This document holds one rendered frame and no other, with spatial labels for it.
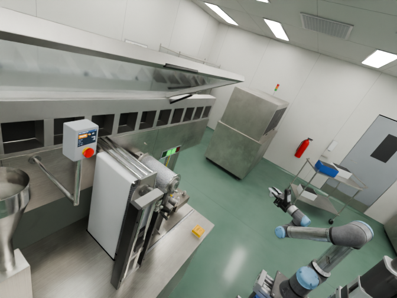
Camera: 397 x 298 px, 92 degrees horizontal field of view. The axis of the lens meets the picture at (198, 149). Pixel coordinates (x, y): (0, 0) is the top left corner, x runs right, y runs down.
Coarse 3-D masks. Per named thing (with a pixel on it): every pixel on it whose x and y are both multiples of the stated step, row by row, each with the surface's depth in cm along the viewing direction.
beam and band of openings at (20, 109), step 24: (192, 96) 154; (0, 120) 62; (24, 120) 67; (48, 120) 74; (72, 120) 89; (96, 120) 99; (120, 120) 112; (144, 120) 128; (168, 120) 139; (192, 120) 167; (0, 144) 65; (24, 144) 75; (48, 144) 78
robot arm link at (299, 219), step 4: (296, 212) 138; (300, 212) 137; (292, 216) 139; (296, 216) 137; (300, 216) 135; (304, 216) 134; (292, 220) 140; (296, 220) 137; (300, 220) 134; (304, 220) 133; (308, 220) 132; (296, 224) 136; (300, 224) 134; (304, 224) 132; (308, 224) 134
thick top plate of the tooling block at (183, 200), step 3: (177, 189) 148; (180, 189) 150; (174, 192) 144; (180, 192) 147; (174, 195) 142; (177, 195) 143; (180, 195) 144; (186, 195) 146; (174, 198) 139; (180, 198) 141; (183, 198) 142; (186, 198) 143; (180, 201) 138; (183, 201) 139; (186, 201) 145; (180, 204) 137; (183, 204) 143; (174, 207) 135; (177, 207) 135; (180, 207) 140; (174, 210) 135
